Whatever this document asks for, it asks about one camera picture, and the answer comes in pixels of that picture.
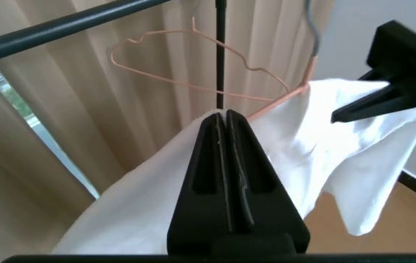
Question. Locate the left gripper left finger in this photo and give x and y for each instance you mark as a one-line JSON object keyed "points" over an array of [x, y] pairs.
{"points": [[204, 212]]}

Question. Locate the window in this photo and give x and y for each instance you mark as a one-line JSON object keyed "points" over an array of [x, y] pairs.
{"points": [[14, 98]]}

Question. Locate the white garment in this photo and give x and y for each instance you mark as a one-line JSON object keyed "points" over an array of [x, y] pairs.
{"points": [[357, 153]]}

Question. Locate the pink clothes hanger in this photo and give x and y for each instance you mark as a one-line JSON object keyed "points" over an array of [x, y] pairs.
{"points": [[311, 69], [111, 56]]}

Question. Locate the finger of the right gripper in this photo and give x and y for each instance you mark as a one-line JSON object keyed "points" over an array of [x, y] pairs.
{"points": [[386, 100], [374, 76]]}

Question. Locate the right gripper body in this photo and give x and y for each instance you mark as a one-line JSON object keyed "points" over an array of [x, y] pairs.
{"points": [[405, 58]]}

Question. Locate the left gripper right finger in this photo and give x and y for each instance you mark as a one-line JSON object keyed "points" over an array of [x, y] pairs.
{"points": [[266, 215]]}

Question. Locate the beige curtain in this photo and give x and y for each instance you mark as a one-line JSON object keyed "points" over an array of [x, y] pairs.
{"points": [[83, 109]]}

